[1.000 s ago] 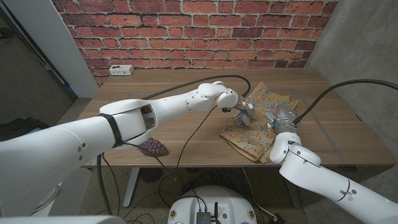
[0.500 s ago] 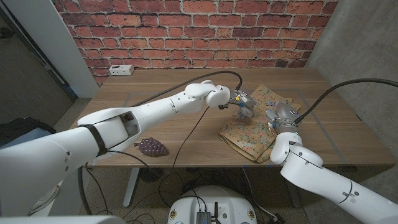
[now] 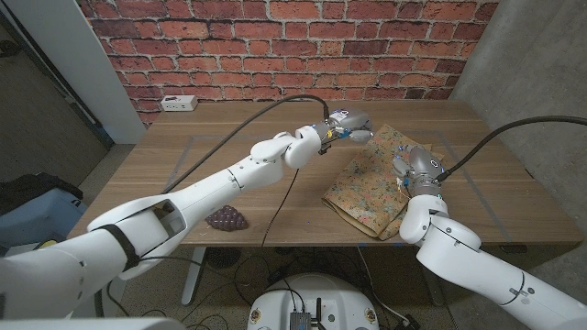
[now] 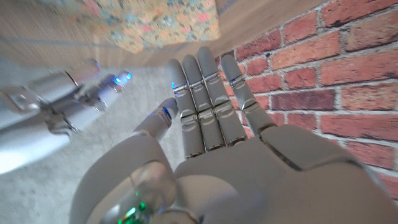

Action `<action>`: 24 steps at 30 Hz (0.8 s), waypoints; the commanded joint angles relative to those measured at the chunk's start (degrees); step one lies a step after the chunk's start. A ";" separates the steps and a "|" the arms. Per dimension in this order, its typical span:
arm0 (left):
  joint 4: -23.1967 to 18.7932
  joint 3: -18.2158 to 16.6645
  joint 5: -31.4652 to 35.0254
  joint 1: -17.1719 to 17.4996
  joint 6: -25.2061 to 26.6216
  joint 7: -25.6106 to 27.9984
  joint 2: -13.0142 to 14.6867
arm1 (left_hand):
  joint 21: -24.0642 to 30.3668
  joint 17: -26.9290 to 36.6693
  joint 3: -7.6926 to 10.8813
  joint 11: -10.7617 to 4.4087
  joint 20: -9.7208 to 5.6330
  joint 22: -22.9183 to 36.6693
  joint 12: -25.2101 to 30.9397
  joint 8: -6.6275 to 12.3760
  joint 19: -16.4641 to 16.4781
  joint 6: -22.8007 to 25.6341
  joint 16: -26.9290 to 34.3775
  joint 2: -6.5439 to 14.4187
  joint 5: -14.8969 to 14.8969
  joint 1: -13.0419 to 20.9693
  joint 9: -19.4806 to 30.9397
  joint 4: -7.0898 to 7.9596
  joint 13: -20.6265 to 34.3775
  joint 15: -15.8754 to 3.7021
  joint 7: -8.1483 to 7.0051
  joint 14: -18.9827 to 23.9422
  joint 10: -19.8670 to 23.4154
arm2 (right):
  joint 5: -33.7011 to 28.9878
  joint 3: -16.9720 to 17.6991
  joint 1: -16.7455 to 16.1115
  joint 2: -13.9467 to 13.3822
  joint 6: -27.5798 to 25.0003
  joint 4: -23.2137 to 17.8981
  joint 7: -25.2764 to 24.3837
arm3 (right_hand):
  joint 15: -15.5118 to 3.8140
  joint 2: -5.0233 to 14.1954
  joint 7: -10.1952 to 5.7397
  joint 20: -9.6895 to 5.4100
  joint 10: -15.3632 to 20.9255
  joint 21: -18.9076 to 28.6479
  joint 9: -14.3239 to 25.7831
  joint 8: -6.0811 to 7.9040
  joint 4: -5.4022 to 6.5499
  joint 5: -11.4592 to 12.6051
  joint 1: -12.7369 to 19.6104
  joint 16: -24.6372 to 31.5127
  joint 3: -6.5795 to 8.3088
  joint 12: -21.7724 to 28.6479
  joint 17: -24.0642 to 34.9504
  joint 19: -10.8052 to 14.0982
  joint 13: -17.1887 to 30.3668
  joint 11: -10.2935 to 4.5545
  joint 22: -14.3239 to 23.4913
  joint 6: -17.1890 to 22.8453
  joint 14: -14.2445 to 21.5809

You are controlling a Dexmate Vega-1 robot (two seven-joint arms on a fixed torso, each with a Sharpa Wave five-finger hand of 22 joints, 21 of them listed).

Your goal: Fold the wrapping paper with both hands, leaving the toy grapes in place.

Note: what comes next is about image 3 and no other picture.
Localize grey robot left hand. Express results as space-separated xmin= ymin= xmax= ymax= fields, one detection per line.
xmin=315 ymin=107 xmax=375 ymax=152

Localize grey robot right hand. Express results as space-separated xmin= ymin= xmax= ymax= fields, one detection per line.
xmin=392 ymin=144 xmax=445 ymax=198

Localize brown floral wrapping paper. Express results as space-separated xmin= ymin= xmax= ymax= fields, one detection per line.
xmin=320 ymin=123 xmax=445 ymax=242

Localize purple toy grapes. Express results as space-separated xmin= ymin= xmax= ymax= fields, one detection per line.
xmin=205 ymin=204 xmax=250 ymax=232

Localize red brick printed backdrop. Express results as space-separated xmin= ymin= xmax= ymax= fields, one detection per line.
xmin=77 ymin=0 xmax=501 ymax=127

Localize grey table leg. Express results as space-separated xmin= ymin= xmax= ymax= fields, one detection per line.
xmin=421 ymin=269 xmax=445 ymax=307

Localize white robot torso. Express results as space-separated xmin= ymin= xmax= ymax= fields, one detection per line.
xmin=246 ymin=273 xmax=381 ymax=330

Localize white power strip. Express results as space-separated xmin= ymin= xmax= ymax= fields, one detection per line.
xmin=160 ymin=94 xmax=199 ymax=113

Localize dark round floor fan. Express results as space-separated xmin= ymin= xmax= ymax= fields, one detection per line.
xmin=205 ymin=247 xmax=242 ymax=270

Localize small grey electronics box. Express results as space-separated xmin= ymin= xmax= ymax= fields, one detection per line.
xmin=288 ymin=311 xmax=313 ymax=330

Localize white table leg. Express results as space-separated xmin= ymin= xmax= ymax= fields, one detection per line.
xmin=181 ymin=246 xmax=207 ymax=306

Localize blue plastic bin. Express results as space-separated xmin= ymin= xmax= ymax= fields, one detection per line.
xmin=0 ymin=187 xmax=88 ymax=248

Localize black cloth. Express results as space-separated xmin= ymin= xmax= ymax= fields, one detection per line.
xmin=0 ymin=172 xmax=84 ymax=216

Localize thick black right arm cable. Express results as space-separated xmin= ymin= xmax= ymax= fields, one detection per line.
xmin=435 ymin=115 xmax=587 ymax=183

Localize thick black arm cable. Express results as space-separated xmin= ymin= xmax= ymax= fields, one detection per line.
xmin=435 ymin=115 xmax=587 ymax=183
xmin=160 ymin=93 xmax=331 ymax=194

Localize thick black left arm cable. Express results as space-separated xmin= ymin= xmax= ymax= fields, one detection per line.
xmin=160 ymin=93 xmax=331 ymax=194

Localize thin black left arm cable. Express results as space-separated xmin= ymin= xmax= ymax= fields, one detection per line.
xmin=105 ymin=168 xmax=302 ymax=317

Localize white floor cable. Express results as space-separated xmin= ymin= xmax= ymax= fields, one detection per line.
xmin=356 ymin=246 xmax=409 ymax=323

